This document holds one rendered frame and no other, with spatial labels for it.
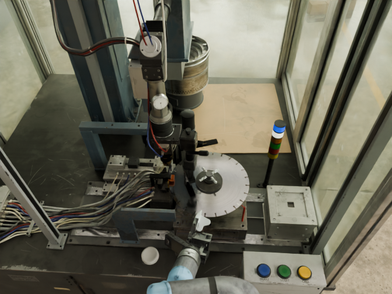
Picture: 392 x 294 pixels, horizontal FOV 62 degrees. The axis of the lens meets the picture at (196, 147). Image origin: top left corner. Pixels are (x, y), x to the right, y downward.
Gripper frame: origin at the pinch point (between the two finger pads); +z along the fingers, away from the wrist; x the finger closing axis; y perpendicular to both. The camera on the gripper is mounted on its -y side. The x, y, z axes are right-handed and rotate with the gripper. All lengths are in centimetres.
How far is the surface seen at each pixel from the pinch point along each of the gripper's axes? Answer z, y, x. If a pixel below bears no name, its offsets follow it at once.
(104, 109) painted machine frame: 42, -64, 31
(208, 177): 7.9, 0.4, 18.4
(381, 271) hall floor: 85, 106, -50
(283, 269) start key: -9.4, 33.5, -3.1
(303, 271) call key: -8.5, 40.2, -2.4
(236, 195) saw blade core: 8.4, 12.6, 12.9
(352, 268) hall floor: 83, 89, -51
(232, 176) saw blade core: 16.0, 9.2, 17.7
